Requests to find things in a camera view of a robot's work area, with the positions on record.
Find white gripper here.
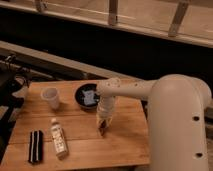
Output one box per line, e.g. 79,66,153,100
96,97,115,132

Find dark red pepper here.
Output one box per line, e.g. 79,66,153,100
99,120,107,136

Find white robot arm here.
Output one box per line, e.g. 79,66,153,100
97,74,212,171

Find black bowl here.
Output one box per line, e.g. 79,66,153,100
75,83,100,109

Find small white bottle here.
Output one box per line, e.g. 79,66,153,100
51,118,68,159

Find white plastic cup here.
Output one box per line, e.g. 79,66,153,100
40,87,60,110

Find black equipment at left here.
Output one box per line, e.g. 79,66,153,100
0,55,30,162

